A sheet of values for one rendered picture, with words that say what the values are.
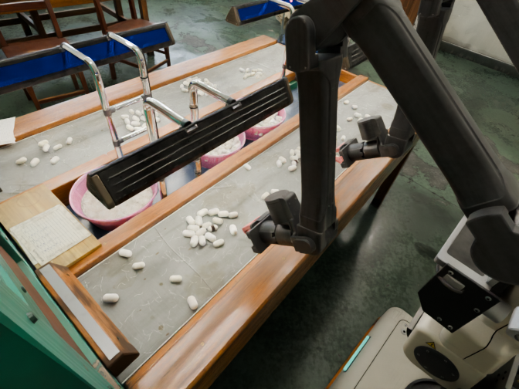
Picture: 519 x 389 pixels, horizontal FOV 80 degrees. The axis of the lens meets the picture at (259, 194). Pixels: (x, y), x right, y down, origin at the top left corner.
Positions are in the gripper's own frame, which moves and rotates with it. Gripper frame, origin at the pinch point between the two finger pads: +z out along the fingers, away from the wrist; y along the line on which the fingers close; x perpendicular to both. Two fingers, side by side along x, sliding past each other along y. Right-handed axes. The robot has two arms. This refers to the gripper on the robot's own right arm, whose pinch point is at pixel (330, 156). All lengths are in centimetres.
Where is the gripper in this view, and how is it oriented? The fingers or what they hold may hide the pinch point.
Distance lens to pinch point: 112.4
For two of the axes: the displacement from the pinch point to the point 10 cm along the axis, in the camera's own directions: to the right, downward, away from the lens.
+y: -6.4, 5.1, -5.7
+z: -6.4, 0.5, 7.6
